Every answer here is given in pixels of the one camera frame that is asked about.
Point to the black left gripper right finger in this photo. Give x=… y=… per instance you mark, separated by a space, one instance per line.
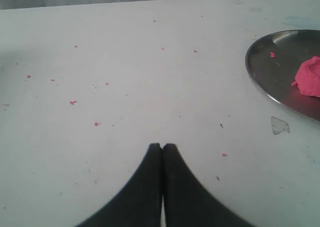
x=186 y=202

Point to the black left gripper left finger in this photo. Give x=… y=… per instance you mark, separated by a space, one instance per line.
x=139 y=202

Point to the pink play dough lump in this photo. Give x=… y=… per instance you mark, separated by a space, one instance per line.
x=307 y=78

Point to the clear tape scrap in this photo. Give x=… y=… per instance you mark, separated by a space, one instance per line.
x=279 y=126

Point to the round steel plate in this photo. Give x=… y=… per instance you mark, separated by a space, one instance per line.
x=275 y=75

